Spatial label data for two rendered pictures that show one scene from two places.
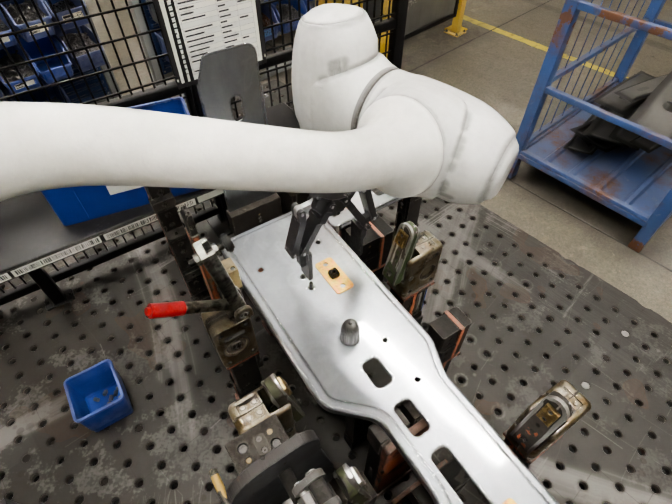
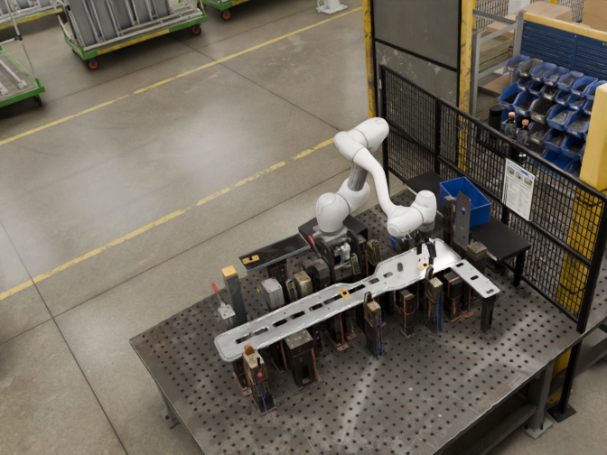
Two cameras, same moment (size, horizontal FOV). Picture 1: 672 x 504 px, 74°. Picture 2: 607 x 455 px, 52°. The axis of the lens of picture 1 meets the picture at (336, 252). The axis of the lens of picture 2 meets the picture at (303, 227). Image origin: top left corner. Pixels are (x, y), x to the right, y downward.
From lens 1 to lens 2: 3.01 m
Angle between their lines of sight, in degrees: 69
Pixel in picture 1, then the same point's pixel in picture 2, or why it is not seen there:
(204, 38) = (512, 196)
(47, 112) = (376, 167)
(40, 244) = not seen: hidden behind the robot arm
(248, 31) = (526, 208)
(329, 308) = (411, 264)
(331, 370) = (388, 265)
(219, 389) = not seen: hidden behind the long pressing
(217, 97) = (460, 203)
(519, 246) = (498, 385)
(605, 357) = (425, 403)
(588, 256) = not seen: outside the picture
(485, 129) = (393, 219)
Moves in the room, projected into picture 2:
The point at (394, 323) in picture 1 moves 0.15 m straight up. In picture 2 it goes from (405, 279) to (405, 257)
